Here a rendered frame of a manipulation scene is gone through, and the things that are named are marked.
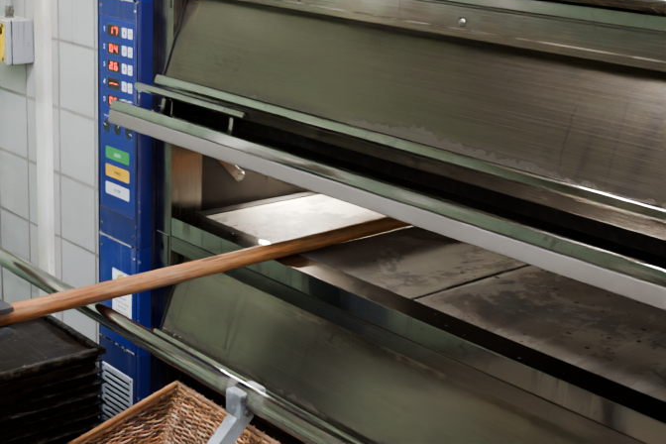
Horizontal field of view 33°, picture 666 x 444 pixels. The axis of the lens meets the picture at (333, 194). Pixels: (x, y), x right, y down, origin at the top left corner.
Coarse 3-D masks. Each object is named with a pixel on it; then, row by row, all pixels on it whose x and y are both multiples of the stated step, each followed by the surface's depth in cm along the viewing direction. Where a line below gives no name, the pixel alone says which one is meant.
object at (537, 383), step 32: (192, 224) 220; (288, 256) 204; (320, 288) 193; (352, 288) 188; (384, 288) 189; (384, 320) 182; (416, 320) 176; (448, 320) 177; (448, 352) 172; (480, 352) 167; (512, 352) 165; (512, 384) 164; (544, 384) 159; (576, 384) 156; (608, 384) 156; (608, 416) 152; (640, 416) 148
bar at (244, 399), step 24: (0, 264) 199; (24, 264) 194; (48, 288) 186; (72, 288) 183; (96, 312) 176; (144, 336) 167; (168, 360) 162; (192, 360) 159; (216, 384) 154; (240, 384) 151; (240, 408) 149; (264, 408) 146; (288, 408) 145; (216, 432) 150; (240, 432) 151; (288, 432) 143; (312, 432) 140
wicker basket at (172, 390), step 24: (144, 408) 222; (168, 408) 226; (192, 408) 221; (216, 408) 216; (96, 432) 215; (120, 432) 219; (144, 432) 224; (168, 432) 226; (192, 432) 221; (264, 432) 207
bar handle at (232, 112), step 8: (136, 88) 208; (144, 88) 206; (152, 88) 204; (160, 88) 203; (160, 96) 204; (168, 96) 201; (176, 96) 199; (184, 96) 197; (168, 104) 202; (192, 104) 196; (200, 104) 194; (208, 104) 192; (216, 104) 191; (168, 112) 202; (216, 112) 191; (224, 112) 189; (232, 112) 187; (240, 112) 186; (248, 112) 186; (232, 120) 187; (232, 128) 188
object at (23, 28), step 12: (0, 24) 251; (12, 24) 251; (24, 24) 253; (0, 36) 252; (12, 36) 251; (24, 36) 253; (0, 48) 252; (12, 48) 252; (24, 48) 254; (0, 60) 253; (12, 60) 253; (24, 60) 255
